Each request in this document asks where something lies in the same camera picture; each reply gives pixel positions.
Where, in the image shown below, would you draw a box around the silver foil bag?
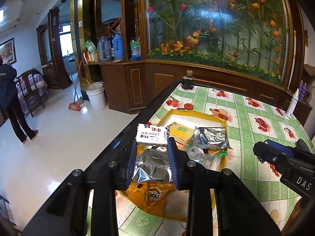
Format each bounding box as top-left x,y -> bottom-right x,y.
132,149 -> 172,183
192,126 -> 231,150

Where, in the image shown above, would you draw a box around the small white candy pack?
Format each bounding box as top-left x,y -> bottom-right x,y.
136,124 -> 170,147

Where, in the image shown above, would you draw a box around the green cracker pack weidan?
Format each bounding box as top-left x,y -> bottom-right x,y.
169,122 -> 194,145

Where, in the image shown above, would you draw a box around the black glasses case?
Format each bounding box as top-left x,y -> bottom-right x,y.
295,138 -> 310,152

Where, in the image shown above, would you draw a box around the white spray bottle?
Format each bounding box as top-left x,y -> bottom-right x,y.
286,89 -> 299,118

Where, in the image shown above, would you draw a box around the yellow white tray box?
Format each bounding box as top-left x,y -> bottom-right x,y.
116,108 -> 230,223

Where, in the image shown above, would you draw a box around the purple bottle left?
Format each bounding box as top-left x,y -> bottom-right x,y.
298,80 -> 304,101

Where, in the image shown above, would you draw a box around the purple bottle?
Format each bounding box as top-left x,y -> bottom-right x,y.
298,80 -> 304,101
301,83 -> 308,101

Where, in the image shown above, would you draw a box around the purple bottle right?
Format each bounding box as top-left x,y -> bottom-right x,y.
301,83 -> 308,101

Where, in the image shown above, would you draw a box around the red broom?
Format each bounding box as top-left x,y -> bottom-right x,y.
68,61 -> 84,111

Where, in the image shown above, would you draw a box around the white plastic bucket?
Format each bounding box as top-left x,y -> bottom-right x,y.
86,82 -> 107,111

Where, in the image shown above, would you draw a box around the dark ink bottle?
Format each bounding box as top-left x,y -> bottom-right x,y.
182,70 -> 194,90

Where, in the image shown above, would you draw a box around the blue green detergent bag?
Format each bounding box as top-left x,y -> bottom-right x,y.
130,38 -> 142,61

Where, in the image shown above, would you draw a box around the grey water jug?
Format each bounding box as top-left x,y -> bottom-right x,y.
97,36 -> 111,60

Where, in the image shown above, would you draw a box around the blue thermos jug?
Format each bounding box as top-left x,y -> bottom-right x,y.
112,33 -> 124,60

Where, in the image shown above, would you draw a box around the green white bag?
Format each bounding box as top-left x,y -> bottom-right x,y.
84,40 -> 100,63

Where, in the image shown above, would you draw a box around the wooden chair with cloth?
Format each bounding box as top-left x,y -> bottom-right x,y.
16,69 -> 47,117

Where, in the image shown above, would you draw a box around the flower glass display panel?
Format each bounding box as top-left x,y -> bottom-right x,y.
145,0 -> 290,85

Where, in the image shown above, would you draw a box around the person in dark coat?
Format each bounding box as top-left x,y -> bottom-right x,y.
0,56 -> 38,144

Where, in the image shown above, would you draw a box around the framed wall painting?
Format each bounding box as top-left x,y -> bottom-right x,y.
0,38 -> 17,65

